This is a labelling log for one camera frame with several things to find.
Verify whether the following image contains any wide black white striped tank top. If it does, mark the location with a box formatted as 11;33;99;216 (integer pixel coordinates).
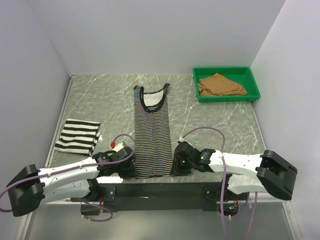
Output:
54;118;101;157

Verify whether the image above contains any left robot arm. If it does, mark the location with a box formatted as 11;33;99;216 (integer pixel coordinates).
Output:
7;146;135;217

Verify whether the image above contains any aluminium rail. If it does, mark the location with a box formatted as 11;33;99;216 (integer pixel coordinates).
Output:
42;74;76;176
27;181;291;205

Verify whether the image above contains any aluminium front rail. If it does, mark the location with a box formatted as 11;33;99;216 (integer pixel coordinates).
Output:
27;181;291;205

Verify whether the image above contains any tan tank top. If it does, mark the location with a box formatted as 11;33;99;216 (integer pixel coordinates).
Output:
197;73;248;97

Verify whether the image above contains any green plastic bin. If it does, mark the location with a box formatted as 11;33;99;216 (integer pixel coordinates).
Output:
192;66;261;103

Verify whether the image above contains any black base beam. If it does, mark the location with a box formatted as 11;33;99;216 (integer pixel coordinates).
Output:
81;182;222;212

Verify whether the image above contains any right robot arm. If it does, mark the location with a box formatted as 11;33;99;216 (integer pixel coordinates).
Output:
173;141;298;201

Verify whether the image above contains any thin striped tank top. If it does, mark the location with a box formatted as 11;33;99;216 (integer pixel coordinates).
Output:
134;83;173;179

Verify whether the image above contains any aluminium left side rail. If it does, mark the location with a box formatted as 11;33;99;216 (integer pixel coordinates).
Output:
42;74;76;176

